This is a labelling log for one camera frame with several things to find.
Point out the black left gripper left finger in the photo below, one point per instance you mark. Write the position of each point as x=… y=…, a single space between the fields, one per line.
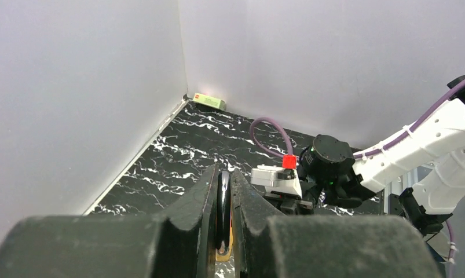
x=178 y=241

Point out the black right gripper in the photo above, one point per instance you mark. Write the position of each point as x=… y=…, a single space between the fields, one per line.
x=293 y=205

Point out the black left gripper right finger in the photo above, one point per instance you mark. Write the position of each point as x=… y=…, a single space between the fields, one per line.
x=268 y=243

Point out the large brass padlock shackle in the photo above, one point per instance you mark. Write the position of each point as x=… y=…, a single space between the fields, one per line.
x=223 y=233

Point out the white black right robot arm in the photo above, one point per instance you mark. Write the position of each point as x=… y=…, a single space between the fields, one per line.
x=349 y=178

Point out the green white box in corner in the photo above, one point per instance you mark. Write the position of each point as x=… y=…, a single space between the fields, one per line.
x=209 y=101

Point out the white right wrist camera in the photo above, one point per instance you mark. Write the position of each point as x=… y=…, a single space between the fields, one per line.
x=282 y=180

